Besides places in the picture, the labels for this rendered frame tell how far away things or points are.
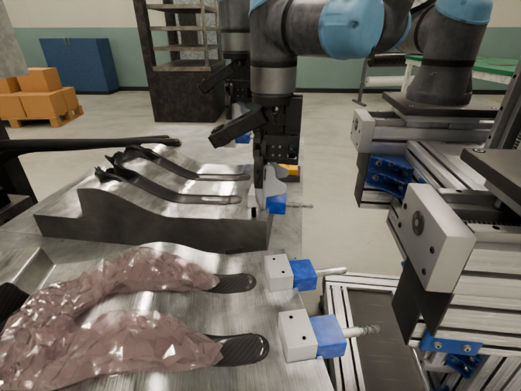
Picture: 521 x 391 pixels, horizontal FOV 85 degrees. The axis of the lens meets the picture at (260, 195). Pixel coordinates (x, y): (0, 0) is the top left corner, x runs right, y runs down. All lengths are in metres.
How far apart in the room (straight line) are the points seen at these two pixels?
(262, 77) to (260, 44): 0.04
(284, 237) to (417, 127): 0.46
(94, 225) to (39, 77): 4.77
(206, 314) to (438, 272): 0.30
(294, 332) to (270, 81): 0.35
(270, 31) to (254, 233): 0.34
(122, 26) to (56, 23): 1.43
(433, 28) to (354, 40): 0.51
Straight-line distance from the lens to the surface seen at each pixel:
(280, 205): 0.57
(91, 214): 0.68
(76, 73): 7.76
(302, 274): 0.46
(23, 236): 0.83
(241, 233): 0.56
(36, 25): 8.73
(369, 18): 0.41
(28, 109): 5.33
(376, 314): 1.33
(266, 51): 0.47
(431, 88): 0.88
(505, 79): 3.59
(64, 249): 0.73
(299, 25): 0.43
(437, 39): 0.88
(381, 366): 1.20
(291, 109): 0.50
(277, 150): 0.51
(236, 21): 0.78
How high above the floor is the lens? 1.19
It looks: 30 degrees down
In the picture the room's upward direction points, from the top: straight up
